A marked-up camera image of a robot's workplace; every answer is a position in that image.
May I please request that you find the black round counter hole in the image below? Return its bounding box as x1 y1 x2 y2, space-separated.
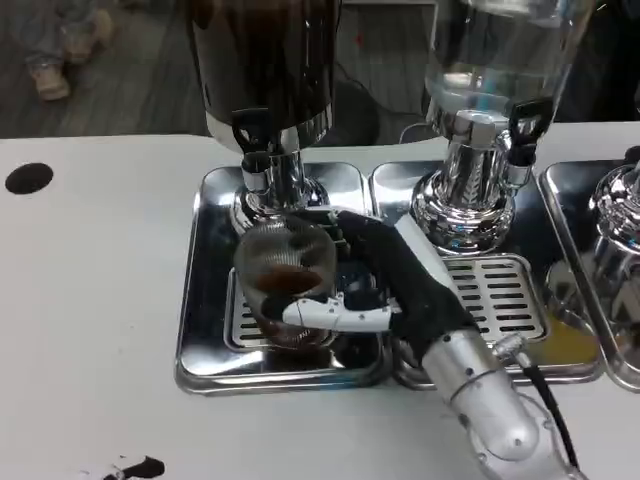
4 162 55 195

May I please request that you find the black floor cable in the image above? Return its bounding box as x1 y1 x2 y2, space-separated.
333 62 429 117

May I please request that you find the chrome dispenser base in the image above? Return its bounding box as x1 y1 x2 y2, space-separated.
588 148 640 301

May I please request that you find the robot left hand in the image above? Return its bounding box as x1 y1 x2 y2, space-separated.
82 454 166 480

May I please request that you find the clear ribbed glass cup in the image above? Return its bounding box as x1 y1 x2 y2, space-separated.
233 222 339 352

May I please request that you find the steel drip tray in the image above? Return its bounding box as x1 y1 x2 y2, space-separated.
174 162 389 396
368 160 604 389
537 160 640 392

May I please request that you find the dark drink dispenser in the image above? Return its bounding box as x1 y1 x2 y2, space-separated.
184 0 342 239

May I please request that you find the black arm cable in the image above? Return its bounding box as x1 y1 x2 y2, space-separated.
492 333 584 474

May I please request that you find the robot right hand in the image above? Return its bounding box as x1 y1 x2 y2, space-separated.
262 203 482 369

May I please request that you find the clear water drink dispenser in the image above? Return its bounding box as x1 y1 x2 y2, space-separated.
410 0 596 254

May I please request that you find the black dispenser tap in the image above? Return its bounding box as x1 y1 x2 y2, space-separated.
230 107 274 194
506 98 551 189

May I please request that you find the person's foot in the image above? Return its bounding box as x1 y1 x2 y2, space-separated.
24 58 72 102
62 5 114 65

